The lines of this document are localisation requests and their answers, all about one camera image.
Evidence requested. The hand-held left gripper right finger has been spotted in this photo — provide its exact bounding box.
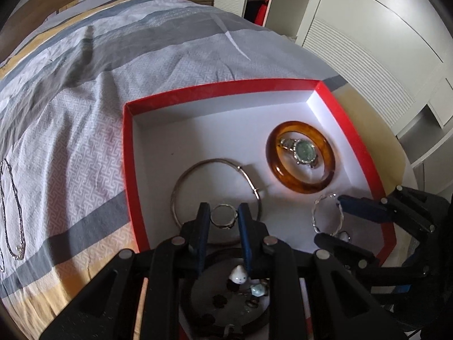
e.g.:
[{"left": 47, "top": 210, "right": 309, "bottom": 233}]
[{"left": 238, "top": 203, "right": 407, "bottom": 340}]

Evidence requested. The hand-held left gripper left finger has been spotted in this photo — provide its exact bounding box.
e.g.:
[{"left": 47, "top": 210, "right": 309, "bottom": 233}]
[{"left": 39, "top": 203, "right": 210, "bottom": 340}]

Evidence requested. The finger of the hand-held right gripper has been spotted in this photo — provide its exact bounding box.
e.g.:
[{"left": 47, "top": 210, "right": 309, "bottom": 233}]
[
  {"left": 338, "top": 186, "right": 436, "bottom": 232},
  {"left": 315, "top": 233, "right": 429, "bottom": 284}
]

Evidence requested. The plain silver ring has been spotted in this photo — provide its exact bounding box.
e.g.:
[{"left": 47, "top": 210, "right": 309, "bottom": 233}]
[{"left": 211, "top": 203, "right": 239, "bottom": 231}]

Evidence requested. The twisted silver hoop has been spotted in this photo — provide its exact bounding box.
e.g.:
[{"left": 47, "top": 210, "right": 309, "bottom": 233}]
[{"left": 311, "top": 193, "right": 346, "bottom": 237}]

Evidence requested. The wooden and ceramic bead bracelet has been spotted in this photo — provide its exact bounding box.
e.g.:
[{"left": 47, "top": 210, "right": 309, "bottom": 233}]
[{"left": 211, "top": 264, "right": 270, "bottom": 310}]

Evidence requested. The wide brown horn bangle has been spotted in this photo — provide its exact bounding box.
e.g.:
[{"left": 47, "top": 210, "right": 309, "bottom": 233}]
[{"left": 180, "top": 247, "right": 274, "bottom": 339}]

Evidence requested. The red cardboard box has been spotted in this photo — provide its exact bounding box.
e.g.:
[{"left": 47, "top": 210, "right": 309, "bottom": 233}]
[{"left": 123, "top": 79, "right": 398, "bottom": 340}]

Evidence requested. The thin silver bangle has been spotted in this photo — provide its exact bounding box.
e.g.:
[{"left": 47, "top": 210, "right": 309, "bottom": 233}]
[{"left": 170, "top": 158, "right": 265, "bottom": 247}]

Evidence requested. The amber resin bangle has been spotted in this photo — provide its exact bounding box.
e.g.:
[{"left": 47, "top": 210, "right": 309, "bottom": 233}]
[{"left": 265, "top": 121, "right": 336, "bottom": 195}]

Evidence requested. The white wardrobe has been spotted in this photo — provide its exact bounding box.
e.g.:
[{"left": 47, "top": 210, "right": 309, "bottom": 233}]
[{"left": 212, "top": 0, "right": 453, "bottom": 165}]

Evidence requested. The striped grey yellow duvet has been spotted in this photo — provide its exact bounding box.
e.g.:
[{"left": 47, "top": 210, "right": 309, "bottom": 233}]
[{"left": 0, "top": 0, "right": 415, "bottom": 328}]

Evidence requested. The green stone ring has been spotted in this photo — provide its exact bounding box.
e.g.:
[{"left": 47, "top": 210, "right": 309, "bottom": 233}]
[{"left": 279, "top": 137, "right": 321, "bottom": 169}]

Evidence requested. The silver chain necklace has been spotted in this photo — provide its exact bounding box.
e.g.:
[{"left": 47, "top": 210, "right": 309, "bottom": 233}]
[{"left": 0, "top": 158, "right": 27, "bottom": 274}]

